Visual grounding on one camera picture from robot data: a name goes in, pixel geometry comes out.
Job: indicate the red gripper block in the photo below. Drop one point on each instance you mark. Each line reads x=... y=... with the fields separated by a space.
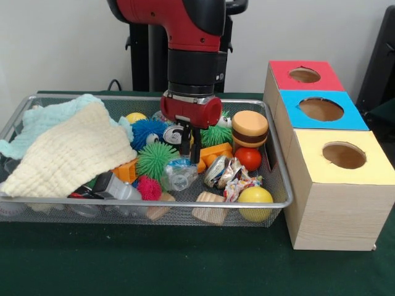
x=192 y=111

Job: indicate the crushed clear plastic bottle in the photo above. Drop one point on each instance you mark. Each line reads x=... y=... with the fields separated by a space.
x=177 y=177

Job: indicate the cream waffle cloth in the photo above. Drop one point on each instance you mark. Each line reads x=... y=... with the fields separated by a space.
x=68 y=154

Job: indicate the light blue waffle cloth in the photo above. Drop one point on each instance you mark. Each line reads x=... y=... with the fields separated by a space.
x=40 y=120

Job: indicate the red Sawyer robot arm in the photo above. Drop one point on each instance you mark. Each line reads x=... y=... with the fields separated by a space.
x=194 y=71

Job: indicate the wooden box with three holes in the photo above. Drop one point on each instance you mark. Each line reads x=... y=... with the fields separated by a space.
x=339 y=216

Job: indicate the black soda can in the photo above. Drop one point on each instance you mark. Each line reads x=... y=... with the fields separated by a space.
x=171 y=135

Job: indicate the green spiky ball with eyes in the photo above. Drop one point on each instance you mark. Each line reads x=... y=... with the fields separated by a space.
x=216 y=134

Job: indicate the plain green spiky ball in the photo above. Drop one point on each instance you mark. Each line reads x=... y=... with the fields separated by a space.
x=154 y=160

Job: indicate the blue spiky ball with eyes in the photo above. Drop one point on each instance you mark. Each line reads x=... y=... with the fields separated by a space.
x=145 y=132

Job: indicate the red tomato ball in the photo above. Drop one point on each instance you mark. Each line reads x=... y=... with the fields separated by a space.
x=248 y=158

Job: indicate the toy burger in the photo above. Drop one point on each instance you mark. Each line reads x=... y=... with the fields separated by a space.
x=250 y=129

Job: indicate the large yellow ball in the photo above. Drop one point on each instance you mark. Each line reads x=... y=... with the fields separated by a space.
x=255 y=203

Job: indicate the dark green table cloth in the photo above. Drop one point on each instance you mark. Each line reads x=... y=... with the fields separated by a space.
x=154 y=262

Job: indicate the neighbouring green covered table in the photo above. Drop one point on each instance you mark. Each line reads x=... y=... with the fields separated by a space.
x=385 y=123

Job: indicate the black chair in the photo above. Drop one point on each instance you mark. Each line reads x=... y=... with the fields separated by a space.
x=382 y=61

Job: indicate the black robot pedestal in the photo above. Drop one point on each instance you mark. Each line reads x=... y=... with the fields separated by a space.
x=142 y=61

